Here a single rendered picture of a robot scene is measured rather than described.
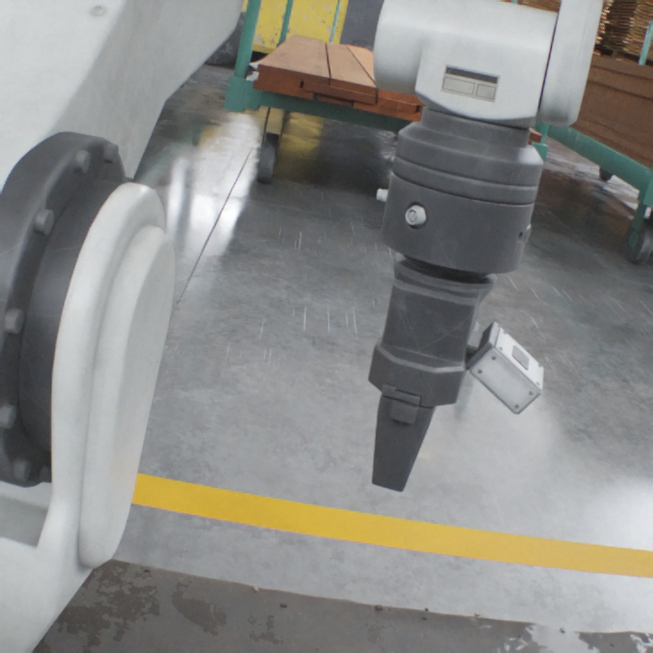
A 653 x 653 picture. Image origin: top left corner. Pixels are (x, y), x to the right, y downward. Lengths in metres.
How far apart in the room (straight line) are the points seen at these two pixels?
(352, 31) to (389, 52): 7.07
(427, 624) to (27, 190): 0.87
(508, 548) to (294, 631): 0.42
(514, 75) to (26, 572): 0.34
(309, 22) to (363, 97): 5.07
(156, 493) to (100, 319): 0.92
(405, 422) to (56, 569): 0.23
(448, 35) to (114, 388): 0.27
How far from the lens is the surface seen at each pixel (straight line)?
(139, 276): 0.28
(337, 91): 2.55
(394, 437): 0.47
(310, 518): 1.19
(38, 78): 0.32
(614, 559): 1.34
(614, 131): 3.84
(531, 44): 0.44
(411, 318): 0.46
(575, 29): 0.44
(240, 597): 1.02
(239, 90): 2.83
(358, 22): 7.53
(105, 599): 0.99
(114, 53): 0.35
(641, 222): 3.43
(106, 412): 0.29
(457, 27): 0.45
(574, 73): 0.44
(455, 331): 0.46
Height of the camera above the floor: 0.70
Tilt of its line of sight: 22 degrees down
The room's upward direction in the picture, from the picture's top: 13 degrees clockwise
